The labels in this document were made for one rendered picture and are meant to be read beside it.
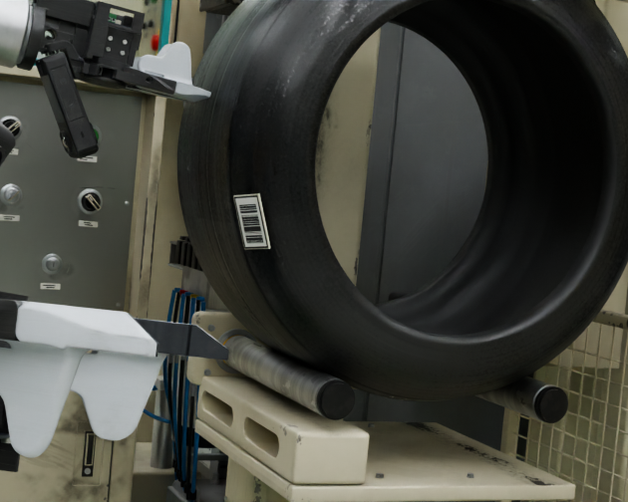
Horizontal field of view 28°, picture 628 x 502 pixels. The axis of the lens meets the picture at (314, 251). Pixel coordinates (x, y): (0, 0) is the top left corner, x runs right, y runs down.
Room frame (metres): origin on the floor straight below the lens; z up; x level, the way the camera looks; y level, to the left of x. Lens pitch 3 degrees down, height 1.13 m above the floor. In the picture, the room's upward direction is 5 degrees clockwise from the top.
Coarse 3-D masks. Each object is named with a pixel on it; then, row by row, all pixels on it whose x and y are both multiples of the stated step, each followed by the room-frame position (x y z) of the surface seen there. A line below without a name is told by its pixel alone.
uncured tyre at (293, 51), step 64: (256, 0) 1.48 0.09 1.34; (320, 0) 1.36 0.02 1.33; (384, 0) 1.37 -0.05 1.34; (448, 0) 1.68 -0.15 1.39; (512, 0) 1.43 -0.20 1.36; (576, 0) 1.47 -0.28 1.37; (256, 64) 1.35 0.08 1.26; (320, 64) 1.34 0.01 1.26; (512, 64) 1.72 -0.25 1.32; (576, 64) 1.49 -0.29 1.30; (192, 128) 1.47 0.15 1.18; (256, 128) 1.34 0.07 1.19; (512, 128) 1.74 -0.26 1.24; (576, 128) 1.67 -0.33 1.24; (192, 192) 1.46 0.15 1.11; (256, 192) 1.34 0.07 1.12; (512, 192) 1.75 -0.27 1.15; (576, 192) 1.68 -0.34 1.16; (256, 256) 1.35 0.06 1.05; (320, 256) 1.35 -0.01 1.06; (512, 256) 1.73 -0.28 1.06; (576, 256) 1.63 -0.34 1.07; (256, 320) 1.45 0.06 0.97; (320, 320) 1.36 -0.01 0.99; (384, 320) 1.38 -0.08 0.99; (448, 320) 1.70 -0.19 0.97; (512, 320) 1.47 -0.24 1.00; (576, 320) 1.48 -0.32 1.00; (384, 384) 1.42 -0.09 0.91; (448, 384) 1.43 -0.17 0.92
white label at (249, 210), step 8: (240, 200) 1.34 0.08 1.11; (248, 200) 1.33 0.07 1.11; (256, 200) 1.32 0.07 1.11; (240, 208) 1.34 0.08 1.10; (248, 208) 1.33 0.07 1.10; (256, 208) 1.33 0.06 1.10; (240, 216) 1.35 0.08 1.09; (248, 216) 1.34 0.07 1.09; (256, 216) 1.33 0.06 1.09; (240, 224) 1.35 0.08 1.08; (248, 224) 1.34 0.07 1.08; (256, 224) 1.33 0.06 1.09; (264, 224) 1.32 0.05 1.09; (248, 232) 1.34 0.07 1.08; (256, 232) 1.33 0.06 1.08; (264, 232) 1.33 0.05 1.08; (248, 240) 1.35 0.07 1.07; (256, 240) 1.34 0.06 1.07; (264, 240) 1.33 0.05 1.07; (248, 248) 1.35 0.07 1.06; (256, 248) 1.34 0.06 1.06; (264, 248) 1.33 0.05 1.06
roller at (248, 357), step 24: (240, 336) 1.66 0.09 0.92; (240, 360) 1.59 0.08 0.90; (264, 360) 1.53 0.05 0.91; (288, 360) 1.49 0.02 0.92; (264, 384) 1.53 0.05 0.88; (288, 384) 1.44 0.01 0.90; (312, 384) 1.38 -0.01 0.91; (336, 384) 1.36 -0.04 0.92; (312, 408) 1.38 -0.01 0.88; (336, 408) 1.36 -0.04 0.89
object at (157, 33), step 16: (32, 0) 1.86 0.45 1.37; (96, 0) 1.90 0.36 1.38; (112, 0) 1.91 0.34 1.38; (128, 0) 1.92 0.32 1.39; (144, 0) 1.93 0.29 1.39; (160, 0) 1.94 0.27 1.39; (160, 16) 1.94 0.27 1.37; (48, 32) 1.87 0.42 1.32; (144, 32) 1.93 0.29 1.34; (160, 32) 1.94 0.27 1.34; (144, 48) 1.93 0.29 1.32; (160, 48) 1.94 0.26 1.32
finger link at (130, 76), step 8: (104, 72) 1.34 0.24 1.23; (112, 72) 1.34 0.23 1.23; (120, 72) 1.33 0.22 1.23; (128, 72) 1.34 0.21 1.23; (136, 72) 1.34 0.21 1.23; (144, 72) 1.35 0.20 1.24; (120, 80) 1.33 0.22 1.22; (128, 80) 1.33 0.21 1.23; (136, 80) 1.34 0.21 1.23; (144, 80) 1.34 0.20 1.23; (152, 80) 1.35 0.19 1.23; (160, 80) 1.36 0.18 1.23; (168, 80) 1.36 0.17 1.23; (152, 88) 1.35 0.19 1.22; (160, 88) 1.35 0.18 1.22; (168, 88) 1.36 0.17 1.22
